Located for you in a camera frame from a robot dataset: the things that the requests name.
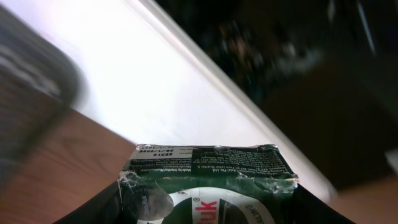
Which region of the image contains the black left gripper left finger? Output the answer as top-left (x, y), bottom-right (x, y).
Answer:
top-left (54, 182), bottom-right (121, 224)

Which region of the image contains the grey plastic mesh basket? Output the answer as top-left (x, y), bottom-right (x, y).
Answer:
top-left (1, 7), bottom-right (80, 186)

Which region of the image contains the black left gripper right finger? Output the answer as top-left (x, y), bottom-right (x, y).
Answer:
top-left (289, 184), bottom-right (354, 224)

